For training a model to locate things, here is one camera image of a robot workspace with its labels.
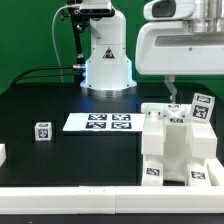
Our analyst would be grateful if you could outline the grey camera on stand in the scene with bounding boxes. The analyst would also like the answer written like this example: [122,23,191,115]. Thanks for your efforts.
[79,0,115,18]

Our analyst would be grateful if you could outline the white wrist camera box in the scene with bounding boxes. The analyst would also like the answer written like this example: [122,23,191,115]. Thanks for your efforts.
[143,0,195,21]

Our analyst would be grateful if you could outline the white tag sheet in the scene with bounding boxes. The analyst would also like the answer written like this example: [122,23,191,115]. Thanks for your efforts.
[63,113,145,132]

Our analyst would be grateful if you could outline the white chair back frame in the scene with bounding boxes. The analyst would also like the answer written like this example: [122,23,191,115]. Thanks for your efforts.
[141,103,217,158]

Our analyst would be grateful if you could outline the white chair seat part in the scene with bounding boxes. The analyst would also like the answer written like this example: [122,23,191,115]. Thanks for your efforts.
[141,118,217,186]

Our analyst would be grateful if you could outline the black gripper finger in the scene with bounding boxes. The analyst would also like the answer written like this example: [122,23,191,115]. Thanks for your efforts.
[165,75,177,103]

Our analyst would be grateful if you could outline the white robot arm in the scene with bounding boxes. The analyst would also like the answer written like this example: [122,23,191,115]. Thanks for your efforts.
[81,0,224,95]

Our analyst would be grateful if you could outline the white L-shaped fence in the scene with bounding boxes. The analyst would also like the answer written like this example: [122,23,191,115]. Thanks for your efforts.
[0,143,224,215]

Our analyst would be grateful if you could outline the black cables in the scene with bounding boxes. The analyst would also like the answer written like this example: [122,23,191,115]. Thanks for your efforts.
[13,64,86,86]

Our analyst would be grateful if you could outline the white cube nut with tag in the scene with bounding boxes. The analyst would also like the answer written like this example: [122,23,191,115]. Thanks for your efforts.
[190,93,215,123]

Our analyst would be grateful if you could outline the small white cube nut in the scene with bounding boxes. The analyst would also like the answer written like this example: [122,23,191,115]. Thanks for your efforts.
[34,122,52,141]

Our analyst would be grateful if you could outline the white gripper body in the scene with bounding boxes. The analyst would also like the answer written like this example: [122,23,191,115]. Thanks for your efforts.
[135,21,224,75]

